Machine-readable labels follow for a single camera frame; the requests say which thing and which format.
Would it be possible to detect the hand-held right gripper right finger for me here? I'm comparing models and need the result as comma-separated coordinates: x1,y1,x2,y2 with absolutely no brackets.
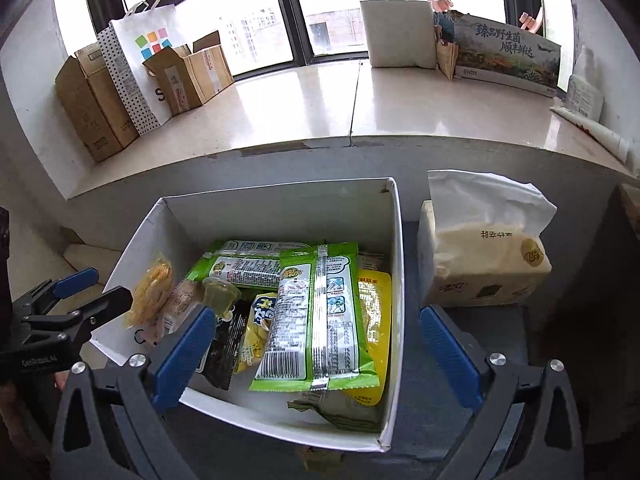
419,304,586,480

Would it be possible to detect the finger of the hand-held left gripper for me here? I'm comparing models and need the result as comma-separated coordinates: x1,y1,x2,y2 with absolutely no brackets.
20,286,134,346
11,267,101,317

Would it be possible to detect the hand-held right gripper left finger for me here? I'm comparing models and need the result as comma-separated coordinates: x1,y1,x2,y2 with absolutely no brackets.
52,305,218,480

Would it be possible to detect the dark silver snack packet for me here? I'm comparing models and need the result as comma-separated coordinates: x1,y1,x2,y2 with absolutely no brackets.
197,300,251,391

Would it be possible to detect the clear golden pastry packet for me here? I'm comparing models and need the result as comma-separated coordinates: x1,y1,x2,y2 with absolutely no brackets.
124,252,176,331

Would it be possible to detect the pink snack packet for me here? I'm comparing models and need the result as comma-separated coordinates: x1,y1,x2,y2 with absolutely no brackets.
157,280,203,341

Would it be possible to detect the small jelly cup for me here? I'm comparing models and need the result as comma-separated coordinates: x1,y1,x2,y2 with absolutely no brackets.
201,276,242,321

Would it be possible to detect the yellow blue-print snack packet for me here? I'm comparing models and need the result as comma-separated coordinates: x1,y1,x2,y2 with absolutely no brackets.
232,291,281,376

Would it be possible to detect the plain yellow snack packet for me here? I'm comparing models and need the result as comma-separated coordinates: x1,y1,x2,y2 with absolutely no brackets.
356,269,393,401

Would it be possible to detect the long green snack packet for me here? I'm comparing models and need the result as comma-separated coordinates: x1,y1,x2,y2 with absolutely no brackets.
186,239,313,291
248,241,383,393

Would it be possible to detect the white cardboard box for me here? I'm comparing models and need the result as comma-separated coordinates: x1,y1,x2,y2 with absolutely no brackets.
90,176,405,453

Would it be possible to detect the cream tissue pack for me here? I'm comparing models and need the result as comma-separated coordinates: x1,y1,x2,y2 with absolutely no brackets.
417,170,558,308

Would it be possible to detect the tall brown cardboard box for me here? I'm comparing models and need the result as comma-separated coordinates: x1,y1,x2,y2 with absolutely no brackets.
55,42,141,163

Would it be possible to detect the white polka-dot paper bag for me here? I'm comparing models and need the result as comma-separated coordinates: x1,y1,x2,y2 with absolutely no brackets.
96,0,193,136

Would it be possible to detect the small open cardboard box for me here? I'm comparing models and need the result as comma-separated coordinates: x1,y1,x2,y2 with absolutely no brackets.
142,30,236,117

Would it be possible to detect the pale stone window sill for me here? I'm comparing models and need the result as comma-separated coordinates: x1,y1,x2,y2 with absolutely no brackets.
65,60,640,201

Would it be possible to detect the white squeeze tube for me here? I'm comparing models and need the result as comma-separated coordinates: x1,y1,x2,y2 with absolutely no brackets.
550,105,634,164

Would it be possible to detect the white plastic bottle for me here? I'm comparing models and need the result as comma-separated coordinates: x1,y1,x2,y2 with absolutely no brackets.
565,45,606,122

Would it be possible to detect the small brown printed bag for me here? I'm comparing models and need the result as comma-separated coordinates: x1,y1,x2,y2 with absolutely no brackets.
435,10,458,81

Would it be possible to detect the landscape printed gift box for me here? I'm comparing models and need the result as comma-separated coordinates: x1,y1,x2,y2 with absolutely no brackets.
452,12,562,97

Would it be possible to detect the plain white box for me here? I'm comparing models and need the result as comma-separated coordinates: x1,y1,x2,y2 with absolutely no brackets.
360,0,438,69

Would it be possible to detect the dark window frame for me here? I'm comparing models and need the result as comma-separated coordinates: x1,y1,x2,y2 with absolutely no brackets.
80,0,576,81

